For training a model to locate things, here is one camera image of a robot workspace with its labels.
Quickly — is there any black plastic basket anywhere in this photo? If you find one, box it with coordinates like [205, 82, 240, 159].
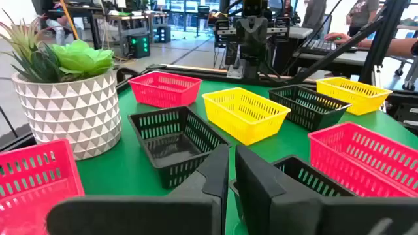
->
[229, 155, 357, 226]
[127, 106, 232, 190]
[268, 84, 353, 132]

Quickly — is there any black computer tower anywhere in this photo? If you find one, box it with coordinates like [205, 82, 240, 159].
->
[155, 25, 172, 44]

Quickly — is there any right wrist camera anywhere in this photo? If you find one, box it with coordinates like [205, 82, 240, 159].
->
[242, 0, 263, 17]

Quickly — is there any computer tower with green lights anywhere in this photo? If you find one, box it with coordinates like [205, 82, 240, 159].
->
[126, 33, 152, 59]

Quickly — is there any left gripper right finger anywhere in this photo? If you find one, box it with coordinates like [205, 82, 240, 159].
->
[234, 144, 418, 235]

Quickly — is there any grey desk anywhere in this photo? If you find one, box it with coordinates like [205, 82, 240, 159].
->
[293, 48, 370, 78]

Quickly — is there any red plastic basket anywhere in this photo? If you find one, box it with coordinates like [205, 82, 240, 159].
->
[128, 70, 203, 109]
[308, 121, 418, 198]
[0, 138, 86, 235]

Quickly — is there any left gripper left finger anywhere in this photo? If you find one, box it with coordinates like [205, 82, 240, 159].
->
[46, 143, 230, 235]

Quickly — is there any person's forearm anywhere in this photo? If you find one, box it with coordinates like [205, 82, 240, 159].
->
[349, 37, 418, 59]

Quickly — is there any person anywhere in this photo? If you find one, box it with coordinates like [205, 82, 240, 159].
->
[44, 0, 75, 46]
[345, 0, 380, 37]
[300, 0, 328, 31]

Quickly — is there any person's hand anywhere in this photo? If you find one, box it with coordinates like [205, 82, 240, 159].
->
[324, 31, 353, 46]

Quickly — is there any black frame post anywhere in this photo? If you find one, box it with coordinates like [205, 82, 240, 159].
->
[358, 0, 408, 85]

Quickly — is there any black diagonal frame strut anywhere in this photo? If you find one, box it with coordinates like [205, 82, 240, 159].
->
[287, 16, 388, 85]

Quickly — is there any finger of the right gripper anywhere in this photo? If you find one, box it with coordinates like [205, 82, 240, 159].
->
[237, 39, 253, 63]
[251, 39, 267, 63]

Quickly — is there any black keyboard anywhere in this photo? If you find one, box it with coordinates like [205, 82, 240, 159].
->
[302, 38, 359, 55]

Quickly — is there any wooden-topped desk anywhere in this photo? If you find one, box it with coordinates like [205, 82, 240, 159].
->
[106, 12, 170, 56]

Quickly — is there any black table frame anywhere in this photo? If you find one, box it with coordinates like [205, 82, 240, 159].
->
[116, 63, 327, 88]

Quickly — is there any succulent in white pot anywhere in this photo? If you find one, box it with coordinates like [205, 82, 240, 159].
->
[0, 9, 122, 161]

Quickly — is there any yellow plastic basket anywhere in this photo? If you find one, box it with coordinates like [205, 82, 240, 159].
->
[201, 87, 291, 146]
[315, 76, 393, 116]

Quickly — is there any orange pole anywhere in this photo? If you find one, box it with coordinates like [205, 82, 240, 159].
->
[59, 0, 80, 40]

